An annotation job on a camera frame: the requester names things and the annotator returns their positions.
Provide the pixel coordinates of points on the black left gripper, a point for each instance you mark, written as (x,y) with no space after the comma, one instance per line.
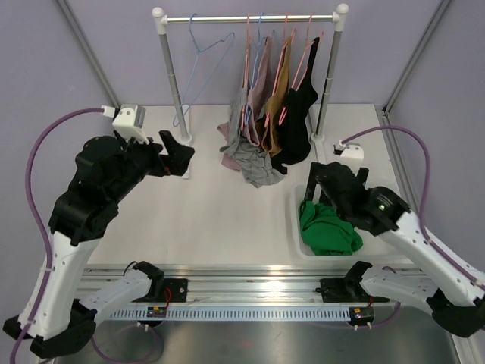
(176,162)

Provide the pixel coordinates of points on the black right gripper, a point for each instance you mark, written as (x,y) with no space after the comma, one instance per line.
(311,184)

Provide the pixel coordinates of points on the green tank top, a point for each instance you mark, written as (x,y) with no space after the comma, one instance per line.
(325,233)

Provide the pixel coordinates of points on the grey tank top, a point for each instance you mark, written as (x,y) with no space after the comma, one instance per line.
(257,167)

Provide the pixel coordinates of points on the pink hanger of grey top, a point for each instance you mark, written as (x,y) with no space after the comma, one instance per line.
(245,81)

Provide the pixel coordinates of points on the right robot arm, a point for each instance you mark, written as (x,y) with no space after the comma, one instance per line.
(453,294)

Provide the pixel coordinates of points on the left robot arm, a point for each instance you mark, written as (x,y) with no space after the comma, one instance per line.
(108,168)

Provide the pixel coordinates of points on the black tank top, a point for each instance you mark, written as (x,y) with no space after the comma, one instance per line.
(294,138)

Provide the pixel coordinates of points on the brown tank top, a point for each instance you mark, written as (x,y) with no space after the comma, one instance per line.
(274,106)

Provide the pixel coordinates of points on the blue hanger of mauve top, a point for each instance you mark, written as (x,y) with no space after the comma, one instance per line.
(246,112)

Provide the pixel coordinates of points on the mauve tank top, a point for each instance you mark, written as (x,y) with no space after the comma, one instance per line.
(257,97)

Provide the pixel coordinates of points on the pink hanger of black top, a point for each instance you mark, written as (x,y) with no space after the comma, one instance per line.
(300,73)

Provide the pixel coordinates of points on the pink hanger of brown top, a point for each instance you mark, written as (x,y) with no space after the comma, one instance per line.
(279,66)

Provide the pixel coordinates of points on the white metal clothes rack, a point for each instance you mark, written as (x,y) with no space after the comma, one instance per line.
(338,18)

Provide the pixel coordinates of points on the white plastic basket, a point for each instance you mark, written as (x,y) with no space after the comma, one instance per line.
(373,250)

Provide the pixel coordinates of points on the right small circuit board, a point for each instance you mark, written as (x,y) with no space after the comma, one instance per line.
(365,314)

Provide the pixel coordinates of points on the small circuit board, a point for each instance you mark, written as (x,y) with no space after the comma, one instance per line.
(156,311)
(365,314)

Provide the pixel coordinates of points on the left small circuit board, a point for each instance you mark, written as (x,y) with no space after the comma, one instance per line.
(156,311)

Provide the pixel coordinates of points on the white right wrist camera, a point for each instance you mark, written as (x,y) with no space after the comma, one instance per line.
(349,152)

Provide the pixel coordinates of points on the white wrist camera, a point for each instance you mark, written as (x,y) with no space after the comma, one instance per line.
(127,121)
(349,152)

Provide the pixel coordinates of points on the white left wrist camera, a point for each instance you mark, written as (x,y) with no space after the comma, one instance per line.
(127,121)

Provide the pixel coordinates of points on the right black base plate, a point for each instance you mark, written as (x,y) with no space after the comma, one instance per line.
(339,290)

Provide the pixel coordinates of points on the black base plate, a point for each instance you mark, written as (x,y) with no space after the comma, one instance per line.
(339,290)
(172,290)

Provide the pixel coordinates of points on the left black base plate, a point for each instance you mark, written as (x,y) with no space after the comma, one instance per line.
(172,290)

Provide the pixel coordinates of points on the aluminium mounting rail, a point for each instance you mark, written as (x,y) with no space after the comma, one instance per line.
(252,284)

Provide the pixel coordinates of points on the white slotted cable duct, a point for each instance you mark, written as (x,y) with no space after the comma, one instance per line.
(238,314)

